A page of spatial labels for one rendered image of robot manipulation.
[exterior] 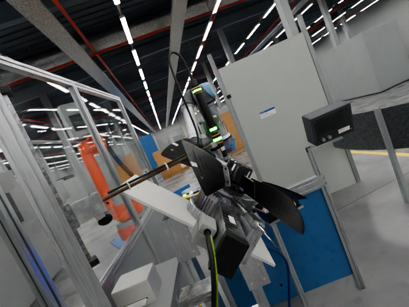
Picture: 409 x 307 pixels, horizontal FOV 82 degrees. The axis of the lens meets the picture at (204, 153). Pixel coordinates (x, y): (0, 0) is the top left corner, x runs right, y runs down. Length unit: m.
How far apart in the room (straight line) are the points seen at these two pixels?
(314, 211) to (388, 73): 9.57
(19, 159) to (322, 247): 1.72
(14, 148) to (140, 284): 0.68
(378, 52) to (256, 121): 8.35
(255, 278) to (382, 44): 10.46
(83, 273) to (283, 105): 2.72
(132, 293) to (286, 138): 2.49
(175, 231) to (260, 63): 2.45
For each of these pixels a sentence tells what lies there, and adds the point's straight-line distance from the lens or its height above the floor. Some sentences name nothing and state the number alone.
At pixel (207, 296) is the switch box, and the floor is 0.82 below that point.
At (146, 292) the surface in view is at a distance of 1.14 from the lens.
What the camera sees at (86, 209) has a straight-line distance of 0.87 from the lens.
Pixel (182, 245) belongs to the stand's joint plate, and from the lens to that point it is 1.07.
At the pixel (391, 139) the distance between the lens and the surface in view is 2.77.
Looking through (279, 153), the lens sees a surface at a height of 0.76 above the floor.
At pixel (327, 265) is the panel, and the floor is 0.24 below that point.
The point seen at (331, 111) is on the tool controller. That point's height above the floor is 1.22.
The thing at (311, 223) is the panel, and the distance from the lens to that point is 1.77.
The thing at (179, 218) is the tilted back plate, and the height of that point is 1.16.
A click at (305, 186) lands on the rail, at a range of 1.65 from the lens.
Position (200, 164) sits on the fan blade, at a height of 1.33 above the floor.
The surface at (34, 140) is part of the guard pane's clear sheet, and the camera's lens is 1.22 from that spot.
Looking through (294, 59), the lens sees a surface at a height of 1.74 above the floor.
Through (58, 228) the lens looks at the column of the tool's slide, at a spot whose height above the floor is 1.34.
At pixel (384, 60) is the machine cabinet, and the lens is 11.04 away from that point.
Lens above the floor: 1.45
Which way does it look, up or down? 6 degrees down
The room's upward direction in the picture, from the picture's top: 23 degrees counter-clockwise
